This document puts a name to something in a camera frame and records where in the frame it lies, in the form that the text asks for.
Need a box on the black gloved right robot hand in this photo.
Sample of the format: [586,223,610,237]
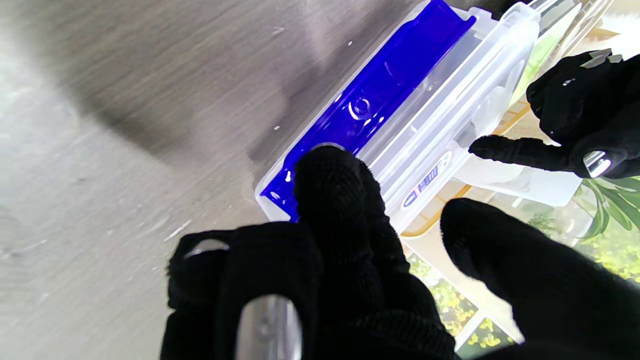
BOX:
[160,145,640,360]

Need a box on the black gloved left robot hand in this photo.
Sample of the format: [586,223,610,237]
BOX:
[469,48,640,180]

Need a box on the clear lid with green sheet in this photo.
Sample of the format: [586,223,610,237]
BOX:
[510,0,613,108]

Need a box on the clear lid with blue mark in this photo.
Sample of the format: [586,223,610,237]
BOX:
[357,2,542,236]

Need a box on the clear container with blue clips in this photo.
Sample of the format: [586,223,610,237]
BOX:
[255,0,542,236]

